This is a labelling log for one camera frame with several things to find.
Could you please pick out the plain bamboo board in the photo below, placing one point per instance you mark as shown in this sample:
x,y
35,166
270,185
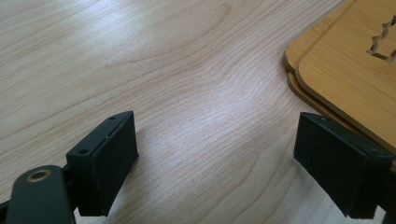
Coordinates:
x,y
306,99
299,51

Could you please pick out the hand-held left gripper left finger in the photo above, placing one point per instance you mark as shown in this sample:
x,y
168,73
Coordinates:
x,y
102,165

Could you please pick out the bamboo board with cutout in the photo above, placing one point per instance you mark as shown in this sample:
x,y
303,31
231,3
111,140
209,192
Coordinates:
x,y
342,77

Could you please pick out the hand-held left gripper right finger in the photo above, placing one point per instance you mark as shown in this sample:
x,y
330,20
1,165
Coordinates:
x,y
339,161

